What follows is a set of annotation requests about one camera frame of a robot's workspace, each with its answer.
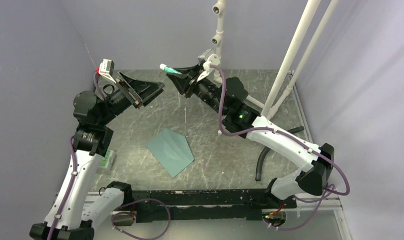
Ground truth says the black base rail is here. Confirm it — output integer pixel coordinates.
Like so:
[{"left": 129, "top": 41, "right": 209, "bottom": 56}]
[{"left": 115, "top": 188, "right": 297, "bottom": 223}]

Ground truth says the white pvc pipe frame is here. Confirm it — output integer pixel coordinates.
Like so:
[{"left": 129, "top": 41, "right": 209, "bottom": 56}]
[{"left": 211, "top": 0, "right": 338, "bottom": 118}]

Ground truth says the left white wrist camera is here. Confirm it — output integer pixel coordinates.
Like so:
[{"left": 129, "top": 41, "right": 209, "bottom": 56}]
[{"left": 97, "top": 58, "right": 117, "bottom": 85}]

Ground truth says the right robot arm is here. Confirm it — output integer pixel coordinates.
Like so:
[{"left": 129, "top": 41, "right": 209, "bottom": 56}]
[{"left": 160, "top": 63, "right": 333, "bottom": 208}]

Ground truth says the green label plastic box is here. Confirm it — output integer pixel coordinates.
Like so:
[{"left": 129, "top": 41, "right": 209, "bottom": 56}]
[{"left": 97, "top": 149, "right": 117, "bottom": 173}]

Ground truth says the green white glue stick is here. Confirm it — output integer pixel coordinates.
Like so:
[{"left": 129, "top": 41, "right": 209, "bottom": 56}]
[{"left": 159, "top": 63, "right": 181, "bottom": 75}]

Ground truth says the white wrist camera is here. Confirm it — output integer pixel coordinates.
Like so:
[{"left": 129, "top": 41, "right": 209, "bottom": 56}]
[
  {"left": 196, "top": 48, "right": 220, "bottom": 83},
  {"left": 97, "top": 58, "right": 117, "bottom": 85}
]

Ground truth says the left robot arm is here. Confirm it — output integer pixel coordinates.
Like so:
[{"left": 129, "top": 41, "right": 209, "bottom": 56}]
[{"left": 29, "top": 73, "right": 165, "bottom": 240}]

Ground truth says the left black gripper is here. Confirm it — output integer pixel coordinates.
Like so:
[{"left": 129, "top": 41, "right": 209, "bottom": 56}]
[{"left": 98, "top": 71, "right": 164, "bottom": 126}]

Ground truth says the teal envelope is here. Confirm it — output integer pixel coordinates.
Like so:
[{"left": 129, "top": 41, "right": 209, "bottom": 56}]
[{"left": 145, "top": 128, "right": 194, "bottom": 178}]

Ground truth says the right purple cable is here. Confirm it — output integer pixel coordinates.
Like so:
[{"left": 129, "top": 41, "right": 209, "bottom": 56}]
[{"left": 210, "top": 63, "right": 351, "bottom": 232}]

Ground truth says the black foam tube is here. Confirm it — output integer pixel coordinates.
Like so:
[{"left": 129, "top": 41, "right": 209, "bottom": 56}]
[{"left": 255, "top": 126, "right": 305, "bottom": 182}]

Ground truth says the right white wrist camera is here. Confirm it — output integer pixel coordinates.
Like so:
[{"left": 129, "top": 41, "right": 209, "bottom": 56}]
[{"left": 196, "top": 48, "right": 220, "bottom": 83}]

